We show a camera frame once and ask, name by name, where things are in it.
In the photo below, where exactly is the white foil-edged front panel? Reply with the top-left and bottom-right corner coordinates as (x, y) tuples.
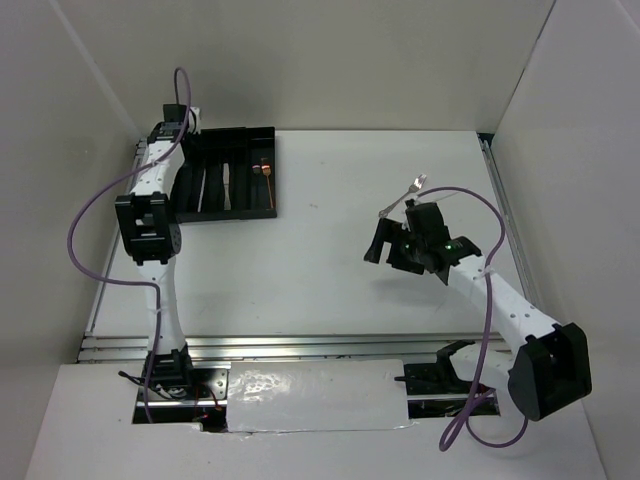
(226, 359), (411, 433)

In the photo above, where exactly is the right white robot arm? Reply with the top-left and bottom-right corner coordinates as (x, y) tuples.
(364, 201), (592, 421)

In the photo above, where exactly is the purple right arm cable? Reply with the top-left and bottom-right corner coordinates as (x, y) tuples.
(407, 186), (530, 451)

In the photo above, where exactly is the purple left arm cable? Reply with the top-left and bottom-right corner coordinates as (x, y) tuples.
(66, 67), (194, 424)

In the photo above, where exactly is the silver ornate fork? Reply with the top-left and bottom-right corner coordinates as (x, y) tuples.
(378, 174), (428, 219)

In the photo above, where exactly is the white chopstick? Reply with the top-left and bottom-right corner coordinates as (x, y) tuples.
(416, 188), (461, 203)
(196, 168), (206, 213)

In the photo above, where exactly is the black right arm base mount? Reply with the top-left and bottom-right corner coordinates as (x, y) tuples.
(394, 340), (474, 396)

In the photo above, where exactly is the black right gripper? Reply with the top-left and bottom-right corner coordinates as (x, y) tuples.
(364, 217), (427, 275)

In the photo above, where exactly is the aluminium right side rail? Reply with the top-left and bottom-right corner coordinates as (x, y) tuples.
(477, 133), (541, 307)

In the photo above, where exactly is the black cutlery organizer tray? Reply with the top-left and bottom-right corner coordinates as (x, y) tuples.
(170, 126), (277, 223)

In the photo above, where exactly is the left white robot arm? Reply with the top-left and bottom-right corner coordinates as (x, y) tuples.
(115, 104), (198, 399)

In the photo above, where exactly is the silver ornate table knife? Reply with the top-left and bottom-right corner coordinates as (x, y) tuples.
(223, 163), (232, 211)

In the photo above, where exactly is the copper rose gold fork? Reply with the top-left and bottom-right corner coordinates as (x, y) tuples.
(261, 161), (274, 209)

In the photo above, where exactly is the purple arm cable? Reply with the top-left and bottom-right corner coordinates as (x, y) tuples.
(407, 186), (530, 451)
(66, 67), (194, 424)

